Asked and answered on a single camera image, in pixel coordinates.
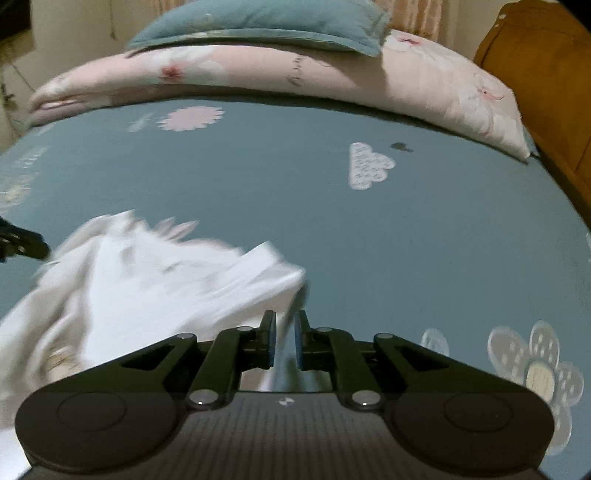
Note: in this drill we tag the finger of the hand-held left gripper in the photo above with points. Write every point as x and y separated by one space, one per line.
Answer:
25 244

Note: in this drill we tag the wooden headboard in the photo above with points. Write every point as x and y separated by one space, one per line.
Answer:
545 83

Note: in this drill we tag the bed with teal printed sheet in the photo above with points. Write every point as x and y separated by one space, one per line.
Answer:
277 194

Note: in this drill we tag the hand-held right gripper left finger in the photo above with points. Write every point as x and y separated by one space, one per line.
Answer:
268 341

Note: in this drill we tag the white long-sleeve shirt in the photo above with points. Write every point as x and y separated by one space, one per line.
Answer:
138 295

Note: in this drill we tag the pink floral folded quilt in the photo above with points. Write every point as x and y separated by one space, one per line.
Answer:
415 78

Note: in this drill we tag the teal pillow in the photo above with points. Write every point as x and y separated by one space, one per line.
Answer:
258 21

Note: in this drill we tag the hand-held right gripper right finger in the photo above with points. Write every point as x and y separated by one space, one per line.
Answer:
301 341

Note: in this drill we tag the orange patterned curtain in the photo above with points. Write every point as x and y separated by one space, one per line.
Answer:
411 14

